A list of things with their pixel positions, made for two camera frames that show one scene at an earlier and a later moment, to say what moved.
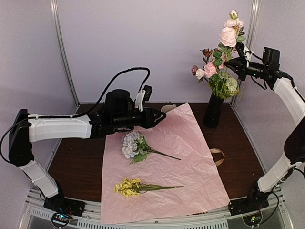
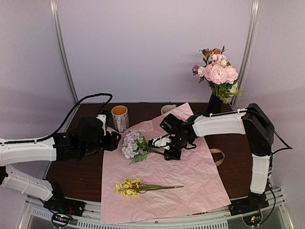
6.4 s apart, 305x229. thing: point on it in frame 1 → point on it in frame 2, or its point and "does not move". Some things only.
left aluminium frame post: x=54 y=5 does not move
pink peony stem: x=231 y=34 → x=232 y=75
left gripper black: x=148 y=122 → x=112 y=143
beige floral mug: x=166 y=108 does not move
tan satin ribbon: x=216 y=150 does not move
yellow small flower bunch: x=129 y=187 does not move
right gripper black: x=241 y=63 → x=172 y=155
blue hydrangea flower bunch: x=134 y=146 does not move
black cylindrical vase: x=212 y=116 does not move
